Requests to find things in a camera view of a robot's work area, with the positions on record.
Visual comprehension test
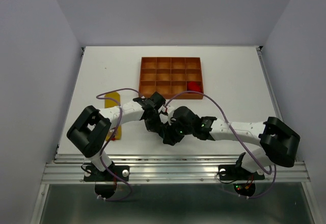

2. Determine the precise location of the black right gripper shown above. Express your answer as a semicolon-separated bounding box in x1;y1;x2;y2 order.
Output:
161;116;194;146

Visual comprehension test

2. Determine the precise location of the red sock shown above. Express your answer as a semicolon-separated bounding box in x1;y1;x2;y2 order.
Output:
187;81;202;93

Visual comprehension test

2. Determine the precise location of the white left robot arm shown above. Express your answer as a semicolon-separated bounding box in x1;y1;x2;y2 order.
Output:
67;92;166;180

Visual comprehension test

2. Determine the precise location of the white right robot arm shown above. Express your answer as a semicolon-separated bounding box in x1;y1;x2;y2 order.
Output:
161;106;300;180

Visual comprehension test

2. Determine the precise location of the orange compartment tray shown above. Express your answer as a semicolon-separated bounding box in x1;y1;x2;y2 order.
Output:
139;57;204;100

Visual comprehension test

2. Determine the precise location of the yellow sock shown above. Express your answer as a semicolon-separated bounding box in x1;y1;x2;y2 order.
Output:
103;91;123;142

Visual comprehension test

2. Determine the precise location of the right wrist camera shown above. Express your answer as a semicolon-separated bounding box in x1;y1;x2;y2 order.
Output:
160;105;175;122

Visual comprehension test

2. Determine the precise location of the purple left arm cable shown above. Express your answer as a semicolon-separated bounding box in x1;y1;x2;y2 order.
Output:
96;88;141;202

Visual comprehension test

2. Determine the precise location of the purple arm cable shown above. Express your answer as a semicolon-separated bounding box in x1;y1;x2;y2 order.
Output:
162;91;278;200
96;88;141;202

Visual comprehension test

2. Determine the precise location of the aluminium mounting rail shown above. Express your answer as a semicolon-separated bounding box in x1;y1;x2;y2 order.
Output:
42;154;312;184

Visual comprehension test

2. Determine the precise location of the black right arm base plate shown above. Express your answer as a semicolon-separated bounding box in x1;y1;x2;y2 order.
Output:
217;164;265;181

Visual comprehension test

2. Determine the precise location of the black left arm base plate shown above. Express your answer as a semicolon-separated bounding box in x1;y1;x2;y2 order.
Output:
81;164;130;182

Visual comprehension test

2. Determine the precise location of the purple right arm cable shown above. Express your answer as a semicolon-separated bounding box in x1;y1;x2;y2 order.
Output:
162;91;278;200

